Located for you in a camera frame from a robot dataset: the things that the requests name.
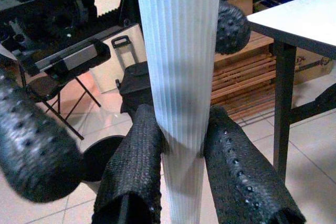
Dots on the black round bucket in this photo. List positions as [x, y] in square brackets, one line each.
[99, 155]

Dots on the silver equipment case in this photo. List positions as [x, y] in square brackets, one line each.
[73, 56]

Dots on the black trolley bag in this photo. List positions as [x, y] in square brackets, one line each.
[134, 82]

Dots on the printed cardboard box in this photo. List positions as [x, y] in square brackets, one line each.
[312, 69]

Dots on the white folding table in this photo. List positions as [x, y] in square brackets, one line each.
[302, 16]

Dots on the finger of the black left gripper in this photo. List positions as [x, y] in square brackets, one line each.
[232, 30]
[36, 150]

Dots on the brown cardboard box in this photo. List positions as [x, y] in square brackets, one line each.
[240, 2]

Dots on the wooden slatted rack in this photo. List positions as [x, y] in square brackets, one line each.
[244, 77]

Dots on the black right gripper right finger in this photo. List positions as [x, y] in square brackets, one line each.
[241, 182]

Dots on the black folding chair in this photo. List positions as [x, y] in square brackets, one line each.
[42, 87]

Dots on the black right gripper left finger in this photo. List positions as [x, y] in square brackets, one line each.
[131, 176]

